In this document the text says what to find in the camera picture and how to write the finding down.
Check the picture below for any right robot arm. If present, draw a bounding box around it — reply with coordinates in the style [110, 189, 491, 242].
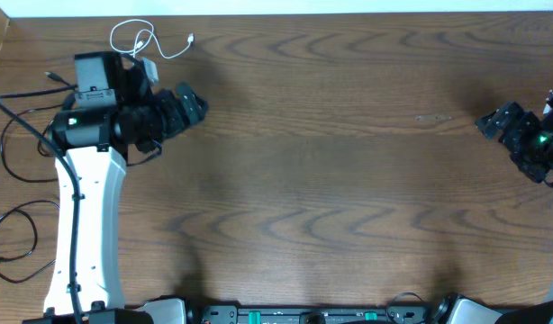
[425, 91, 553, 324]

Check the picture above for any black usb cable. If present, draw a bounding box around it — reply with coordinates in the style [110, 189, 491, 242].
[0, 199, 61, 284]
[0, 70, 77, 185]

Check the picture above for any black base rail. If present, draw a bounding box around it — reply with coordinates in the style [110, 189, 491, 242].
[186, 303, 430, 324]

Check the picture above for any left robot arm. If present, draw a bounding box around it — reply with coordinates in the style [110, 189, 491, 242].
[40, 51, 209, 323]

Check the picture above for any white usb cable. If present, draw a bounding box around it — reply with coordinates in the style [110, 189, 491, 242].
[108, 18, 195, 60]

